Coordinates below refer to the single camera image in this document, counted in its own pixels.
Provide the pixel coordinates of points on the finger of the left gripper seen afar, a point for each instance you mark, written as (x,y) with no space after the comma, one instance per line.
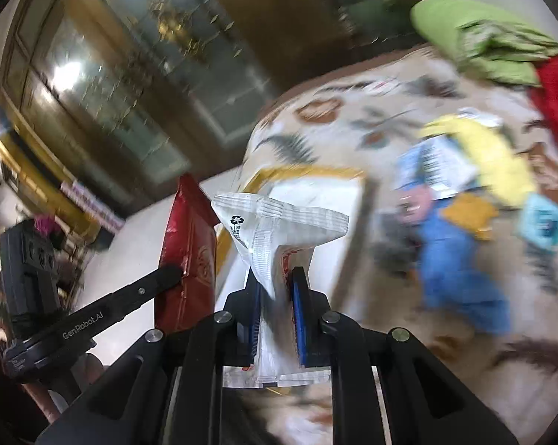
(99,315)

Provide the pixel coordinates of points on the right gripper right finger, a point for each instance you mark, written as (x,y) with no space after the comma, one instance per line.
(309,307)

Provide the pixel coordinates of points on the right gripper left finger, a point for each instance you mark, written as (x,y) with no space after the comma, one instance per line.
(250,302)

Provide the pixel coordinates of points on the white printed wipes packet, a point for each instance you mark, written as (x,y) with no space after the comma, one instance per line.
(273,237)

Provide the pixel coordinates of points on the red snack packet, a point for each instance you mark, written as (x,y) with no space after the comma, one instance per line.
(190,242)

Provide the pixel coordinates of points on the yellow towel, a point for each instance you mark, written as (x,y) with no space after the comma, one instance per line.
(503,173)

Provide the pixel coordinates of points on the white tray yellow rim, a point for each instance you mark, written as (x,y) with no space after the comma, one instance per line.
(337,189)

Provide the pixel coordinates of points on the blue fluffy cloth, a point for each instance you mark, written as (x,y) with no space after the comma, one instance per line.
(450,279)

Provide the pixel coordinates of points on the orange small cloth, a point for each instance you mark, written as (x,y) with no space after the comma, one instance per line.
(471,213)

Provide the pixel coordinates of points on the leaf pattern beige blanket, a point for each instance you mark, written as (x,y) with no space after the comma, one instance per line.
(364,117)

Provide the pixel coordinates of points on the blue white tissue packet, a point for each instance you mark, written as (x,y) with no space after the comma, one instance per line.
(440,164)

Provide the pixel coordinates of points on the teal small packet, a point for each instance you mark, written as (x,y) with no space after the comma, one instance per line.
(538,222)

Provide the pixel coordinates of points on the wooden glass cabinet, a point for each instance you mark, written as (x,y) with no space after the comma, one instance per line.
(121,97)

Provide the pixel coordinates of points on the green folded quilt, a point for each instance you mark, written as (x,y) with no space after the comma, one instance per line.
(484,40)

